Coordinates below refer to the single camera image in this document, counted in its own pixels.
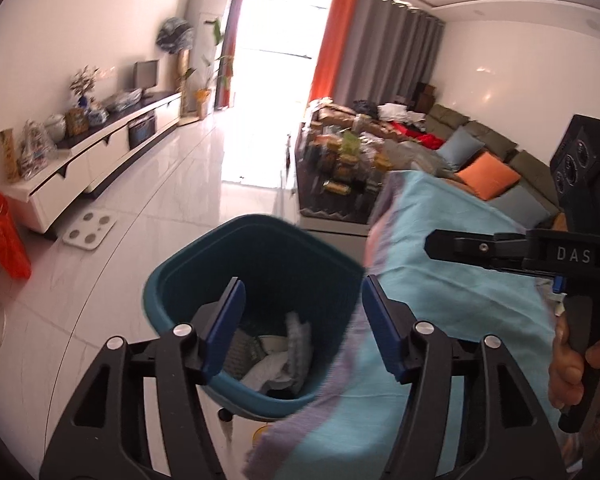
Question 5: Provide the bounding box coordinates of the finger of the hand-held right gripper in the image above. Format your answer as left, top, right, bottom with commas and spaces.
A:
424, 229, 531, 273

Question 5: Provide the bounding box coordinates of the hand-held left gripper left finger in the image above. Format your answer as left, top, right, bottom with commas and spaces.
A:
39, 277, 247, 480

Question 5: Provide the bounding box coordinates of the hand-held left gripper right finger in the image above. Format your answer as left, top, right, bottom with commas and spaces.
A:
361, 275, 568, 480

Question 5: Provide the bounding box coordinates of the white tissue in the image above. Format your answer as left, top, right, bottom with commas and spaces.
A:
240, 335, 301, 396

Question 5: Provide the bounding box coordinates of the teal plastic bin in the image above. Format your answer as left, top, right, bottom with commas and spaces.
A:
142, 214, 367, 420

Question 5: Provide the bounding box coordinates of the person's right hand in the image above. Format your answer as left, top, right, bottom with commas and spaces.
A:
548, 317, 600, 413

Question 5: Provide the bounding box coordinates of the teal and grey blanket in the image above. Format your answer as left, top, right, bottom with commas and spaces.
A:
247, 170, 561, 480

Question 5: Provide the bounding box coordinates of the large blue-grey cushion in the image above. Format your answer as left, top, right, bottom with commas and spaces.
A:
490, 187, 551, 228

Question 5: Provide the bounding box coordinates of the square orange cushion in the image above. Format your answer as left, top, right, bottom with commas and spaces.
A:
455, 151, 523, 201

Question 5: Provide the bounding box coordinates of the small blue-grey cushion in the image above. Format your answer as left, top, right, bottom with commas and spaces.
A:
437, 126, 486, 168

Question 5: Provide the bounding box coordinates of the red cloth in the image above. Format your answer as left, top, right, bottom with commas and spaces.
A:
390, 122, 443, 150

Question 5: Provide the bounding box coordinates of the green sectional sofa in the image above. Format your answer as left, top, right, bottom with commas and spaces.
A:
300, 102, 576, 231

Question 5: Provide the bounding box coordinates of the pile of white clothes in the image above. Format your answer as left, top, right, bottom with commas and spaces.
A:
377, 103, 426, 123

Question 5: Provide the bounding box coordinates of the brown box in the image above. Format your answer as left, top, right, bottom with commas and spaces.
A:
412, 82, 438, 111

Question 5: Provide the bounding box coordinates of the white bathroom scale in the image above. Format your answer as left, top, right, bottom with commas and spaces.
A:
62, 210, 118, 247

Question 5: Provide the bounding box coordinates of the white TV cabinet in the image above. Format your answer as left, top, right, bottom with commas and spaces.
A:
7, 91, 183, 233

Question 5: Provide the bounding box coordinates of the orange and grey curtain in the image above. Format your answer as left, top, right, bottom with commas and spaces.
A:
310, 0, 446, 106

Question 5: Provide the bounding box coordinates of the tall leafy plant in vase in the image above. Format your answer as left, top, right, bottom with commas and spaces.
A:
177, 17, 236, 121

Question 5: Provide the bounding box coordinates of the red plastic bag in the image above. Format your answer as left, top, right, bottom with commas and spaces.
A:
0, 190, 32, 280

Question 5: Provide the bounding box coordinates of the clear plastic bag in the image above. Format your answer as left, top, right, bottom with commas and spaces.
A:
102, 87, 143, 113

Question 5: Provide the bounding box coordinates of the framed picture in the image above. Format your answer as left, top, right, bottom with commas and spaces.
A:
65, 107, 88, 136

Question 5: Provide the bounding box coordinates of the wrapped ship model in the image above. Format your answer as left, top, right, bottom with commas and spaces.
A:
17, 120, 56, 181

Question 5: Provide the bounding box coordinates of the white ceramic jar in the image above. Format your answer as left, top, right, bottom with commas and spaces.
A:
45, 114, 67, 141

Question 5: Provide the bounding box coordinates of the small black monitor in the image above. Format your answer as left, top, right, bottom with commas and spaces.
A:
133, 60, 160, 98

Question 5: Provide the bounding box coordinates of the grey curtain with orange edge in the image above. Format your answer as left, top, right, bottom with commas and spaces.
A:
207, 0, 251, 111

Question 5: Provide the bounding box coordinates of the tall yellow box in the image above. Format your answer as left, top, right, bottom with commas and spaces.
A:
0, 129, 21, 183

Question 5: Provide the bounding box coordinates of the plant in blue vase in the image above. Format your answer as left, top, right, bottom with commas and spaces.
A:
70, 65, 101, 111

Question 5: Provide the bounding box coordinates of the window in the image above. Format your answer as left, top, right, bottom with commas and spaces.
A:
235, 0, 336, 106

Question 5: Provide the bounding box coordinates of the covered standing fan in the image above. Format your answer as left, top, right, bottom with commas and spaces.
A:
156, 16, 196, 96

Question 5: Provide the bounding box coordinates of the white floor air conditioner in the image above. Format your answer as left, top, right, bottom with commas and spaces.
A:
187, 0, 233, 111

